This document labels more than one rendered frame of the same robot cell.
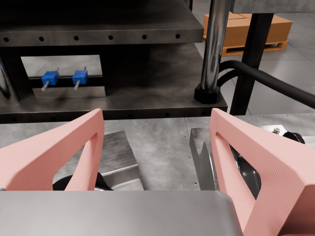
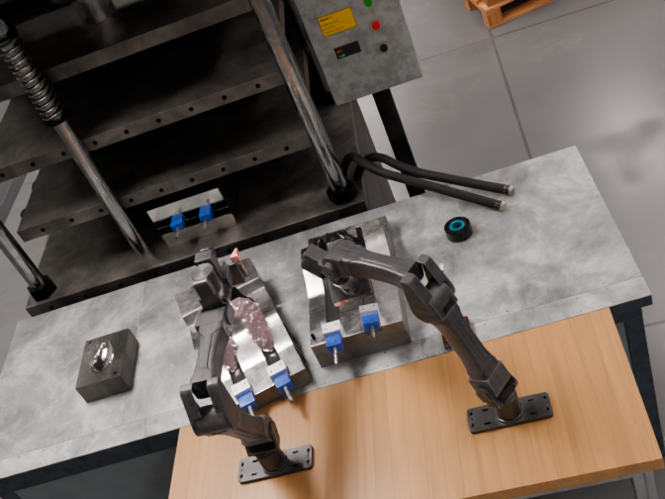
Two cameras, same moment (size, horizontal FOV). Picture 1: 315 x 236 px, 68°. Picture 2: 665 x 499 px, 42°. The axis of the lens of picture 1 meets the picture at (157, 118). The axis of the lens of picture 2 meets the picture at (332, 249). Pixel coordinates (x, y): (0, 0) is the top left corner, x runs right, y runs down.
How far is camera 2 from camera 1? 2.13 m
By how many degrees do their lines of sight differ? 12
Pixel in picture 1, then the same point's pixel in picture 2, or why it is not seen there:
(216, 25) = (312, 136)
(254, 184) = not seen: hidden behind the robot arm
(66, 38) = (183, 182)
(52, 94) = (183, 238)
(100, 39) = (214, 173)
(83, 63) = (205, 200)
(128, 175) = (254, 285)
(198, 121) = (326, 229)
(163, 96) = (298, 207)
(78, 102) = (212, 240)
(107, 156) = not seen: hidden behind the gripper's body
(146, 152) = (277, 269)
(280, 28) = not seen: outside the picture
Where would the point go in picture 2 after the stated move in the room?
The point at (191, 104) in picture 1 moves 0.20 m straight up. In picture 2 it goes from (326, 209) to (305, 163)
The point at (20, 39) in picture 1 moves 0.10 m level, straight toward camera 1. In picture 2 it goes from (143, 195) to (152, 207)
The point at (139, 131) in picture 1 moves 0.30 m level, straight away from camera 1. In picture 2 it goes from (271, 253) to (268, 201)
